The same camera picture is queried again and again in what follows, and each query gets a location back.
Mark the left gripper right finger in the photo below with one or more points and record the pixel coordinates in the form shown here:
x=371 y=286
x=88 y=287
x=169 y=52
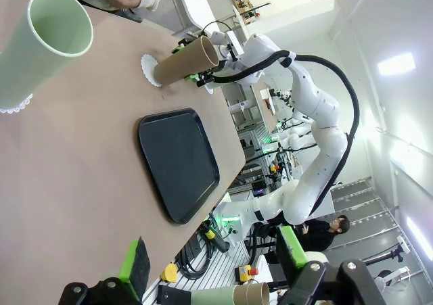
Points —
x=287 y=247

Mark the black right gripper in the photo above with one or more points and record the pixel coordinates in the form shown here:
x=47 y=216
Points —
x=226 y=66

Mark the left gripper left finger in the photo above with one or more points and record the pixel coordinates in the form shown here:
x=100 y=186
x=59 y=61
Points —
x=137 y=268

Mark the brown plastic cup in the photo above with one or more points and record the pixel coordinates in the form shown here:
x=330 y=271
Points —
x=241 y=295
x=257 y=293
x=182 y=65

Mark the pale green plastic cup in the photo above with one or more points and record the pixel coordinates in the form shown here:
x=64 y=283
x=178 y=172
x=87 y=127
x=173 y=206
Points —
x=30 y=65
x=213 y=296

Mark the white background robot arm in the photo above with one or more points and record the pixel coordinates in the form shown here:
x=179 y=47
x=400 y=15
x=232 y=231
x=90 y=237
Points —
x=297 y=141

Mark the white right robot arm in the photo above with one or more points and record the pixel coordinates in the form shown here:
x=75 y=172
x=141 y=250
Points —
x=318 y=105

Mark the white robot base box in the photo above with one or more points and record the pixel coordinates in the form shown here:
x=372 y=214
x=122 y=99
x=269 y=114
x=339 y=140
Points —
x=231 y=213

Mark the yellow plastic object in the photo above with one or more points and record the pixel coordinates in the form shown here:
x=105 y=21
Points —
x=169 y=272

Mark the seated person in black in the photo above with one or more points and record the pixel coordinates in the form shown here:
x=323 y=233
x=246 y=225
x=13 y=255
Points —
x=321 y=237

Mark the black box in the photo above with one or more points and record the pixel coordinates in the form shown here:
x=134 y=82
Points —
x=172 y=295

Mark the yellow emergency stop box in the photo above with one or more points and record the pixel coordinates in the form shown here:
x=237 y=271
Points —
x=244 y=274

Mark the white table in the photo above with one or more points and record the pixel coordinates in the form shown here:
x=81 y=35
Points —
x=199 y=4

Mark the wooden shelf with items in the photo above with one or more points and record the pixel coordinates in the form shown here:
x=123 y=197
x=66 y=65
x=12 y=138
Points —
x=245 y=7

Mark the black yellow handheld device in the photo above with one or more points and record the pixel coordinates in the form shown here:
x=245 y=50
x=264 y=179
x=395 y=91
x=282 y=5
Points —
x=210 y=233

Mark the wood topped table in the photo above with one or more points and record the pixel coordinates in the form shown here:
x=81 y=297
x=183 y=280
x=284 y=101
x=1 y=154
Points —
x=265 y=105

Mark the black plastic tray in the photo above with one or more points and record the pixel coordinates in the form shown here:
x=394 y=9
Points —
x=179 y=163

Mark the ceiling light panel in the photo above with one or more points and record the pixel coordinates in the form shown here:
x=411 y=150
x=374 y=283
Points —
x=395 y=63
x=416 y=239

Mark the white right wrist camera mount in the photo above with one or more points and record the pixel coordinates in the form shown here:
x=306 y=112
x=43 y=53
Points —
x=233 y=44

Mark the aluminium slotted base plate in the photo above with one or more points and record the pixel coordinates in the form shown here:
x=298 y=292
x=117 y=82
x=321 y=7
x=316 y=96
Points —
x=223 y=261

